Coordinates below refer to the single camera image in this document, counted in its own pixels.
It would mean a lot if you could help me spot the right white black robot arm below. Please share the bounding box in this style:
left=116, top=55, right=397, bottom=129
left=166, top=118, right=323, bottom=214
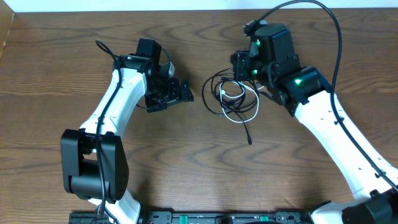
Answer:
left=231, top=21, right=397, bottom=223

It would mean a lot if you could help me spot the white usb cable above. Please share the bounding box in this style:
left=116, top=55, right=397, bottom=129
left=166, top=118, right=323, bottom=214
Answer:
left=218, top=81, right=265, bottom=124

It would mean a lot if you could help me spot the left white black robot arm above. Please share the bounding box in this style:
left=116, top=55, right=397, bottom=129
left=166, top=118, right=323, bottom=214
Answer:
left=60, top=39, right=194, bottom=223

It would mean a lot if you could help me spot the black usb cable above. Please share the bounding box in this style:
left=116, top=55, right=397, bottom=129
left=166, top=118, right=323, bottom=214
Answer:
left=201, top=67, right=275, bottom=146

